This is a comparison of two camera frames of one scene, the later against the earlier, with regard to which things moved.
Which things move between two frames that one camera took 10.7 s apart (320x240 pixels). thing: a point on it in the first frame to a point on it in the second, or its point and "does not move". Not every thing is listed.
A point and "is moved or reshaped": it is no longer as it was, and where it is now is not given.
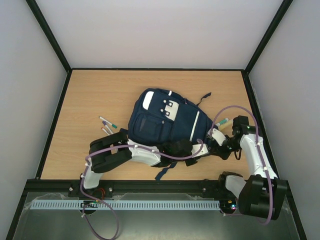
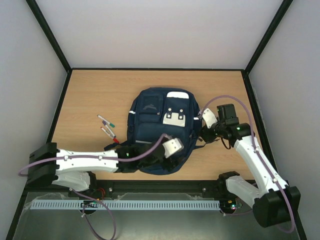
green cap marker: [108, 122] does not move
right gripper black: [216, 144] to [206, 132]
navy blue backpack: [159, 116] is moved or reshaped
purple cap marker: [105, 123] does not move
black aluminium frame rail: [137, 186] does not move
